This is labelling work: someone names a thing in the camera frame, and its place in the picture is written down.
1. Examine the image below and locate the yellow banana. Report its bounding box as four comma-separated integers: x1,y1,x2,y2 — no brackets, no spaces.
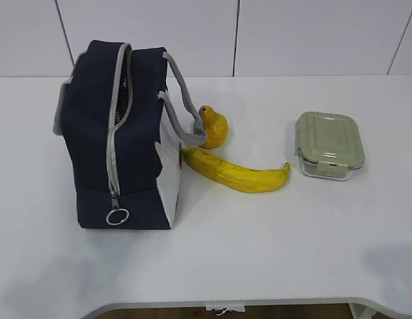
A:
181,147,290,193

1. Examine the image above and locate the yellow pear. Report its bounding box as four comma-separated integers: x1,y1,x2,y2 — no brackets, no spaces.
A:
199,106,229,150

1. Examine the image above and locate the navy blue lunch bag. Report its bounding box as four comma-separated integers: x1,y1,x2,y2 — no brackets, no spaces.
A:
53,40,207,230

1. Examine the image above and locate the glass container green lid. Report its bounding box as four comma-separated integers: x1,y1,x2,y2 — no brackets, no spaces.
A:
295,112,365,181

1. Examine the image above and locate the white tape on table edge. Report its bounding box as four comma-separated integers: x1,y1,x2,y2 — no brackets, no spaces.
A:
205,305,246,316

